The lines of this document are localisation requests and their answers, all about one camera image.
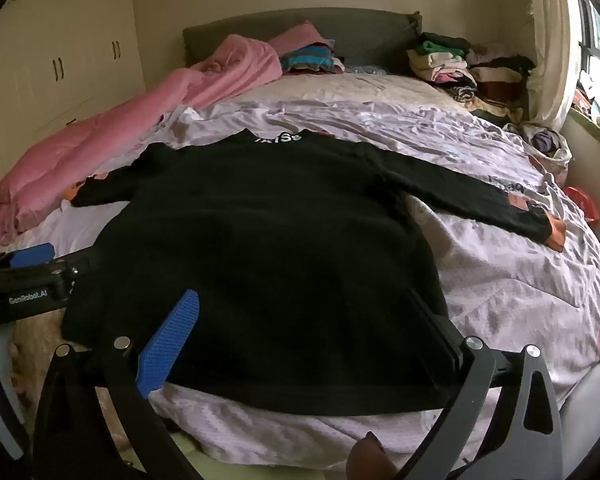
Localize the light grey cloth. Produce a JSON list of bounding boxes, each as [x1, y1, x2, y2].
[[555, 362, 600, 461]]

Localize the green window sill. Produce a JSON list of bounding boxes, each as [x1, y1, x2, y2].
[[567, 107, 600, 157]]

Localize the cream bed sheet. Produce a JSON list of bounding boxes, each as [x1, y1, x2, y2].
[[220, 72, 476, 116]]

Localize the striped folded clothes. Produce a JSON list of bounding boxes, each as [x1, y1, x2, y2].
[[280, 44, 346, 76]]

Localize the beige fluffy blanket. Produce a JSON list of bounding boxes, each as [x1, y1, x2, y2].
[[7, 310, 131, 461]]

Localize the person's right hand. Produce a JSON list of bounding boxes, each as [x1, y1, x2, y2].
[[345, 430, 401, 480]]

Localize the pile of folded clothes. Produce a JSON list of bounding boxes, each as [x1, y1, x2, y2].
[[406, 32, 538, 126]]

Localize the black sweater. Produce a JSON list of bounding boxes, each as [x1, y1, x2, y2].
[[62, 129, 567, 417]]

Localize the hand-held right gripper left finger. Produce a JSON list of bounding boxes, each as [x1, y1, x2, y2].
[[32, 289, 203, 480]]

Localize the white printed bed sheet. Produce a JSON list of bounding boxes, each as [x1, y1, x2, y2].
[[10, 100, 600, 471]]

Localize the white curtain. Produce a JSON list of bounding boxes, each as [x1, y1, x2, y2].
[[522, 0, 588, 128]]

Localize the plastic bag of clothes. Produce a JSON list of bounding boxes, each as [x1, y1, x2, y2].
[[517, 121, 573, 186]]

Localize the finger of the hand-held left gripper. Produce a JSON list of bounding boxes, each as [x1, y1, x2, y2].
[[0, 242, 56, 273], [50, 247, 104, 281]]

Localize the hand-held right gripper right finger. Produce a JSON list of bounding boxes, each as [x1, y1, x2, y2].
[[395, 287, 565, 480]]

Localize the pink quilt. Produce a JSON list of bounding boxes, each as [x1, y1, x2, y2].
[[0, 21, 337, 251]]

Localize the red plastic bag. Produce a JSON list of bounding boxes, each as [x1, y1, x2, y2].
[[562, 186, 600, 223]]

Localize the white wardrobe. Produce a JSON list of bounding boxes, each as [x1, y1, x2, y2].
[[0, 0, 147, 241]]

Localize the grey headboard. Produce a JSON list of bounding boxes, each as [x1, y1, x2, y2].
[[182, 7, 423, 73]]

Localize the clothes on window sill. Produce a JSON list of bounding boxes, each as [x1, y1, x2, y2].
[[570, 72, 600, 141]]

